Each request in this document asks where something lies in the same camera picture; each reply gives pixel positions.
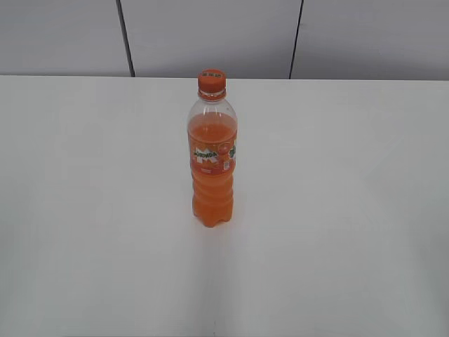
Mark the orange soda plastic bottle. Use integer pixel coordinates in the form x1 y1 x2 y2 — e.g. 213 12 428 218
187 90 238 227

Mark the orange bottle cap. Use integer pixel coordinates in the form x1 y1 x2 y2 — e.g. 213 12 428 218
197 69 227 95

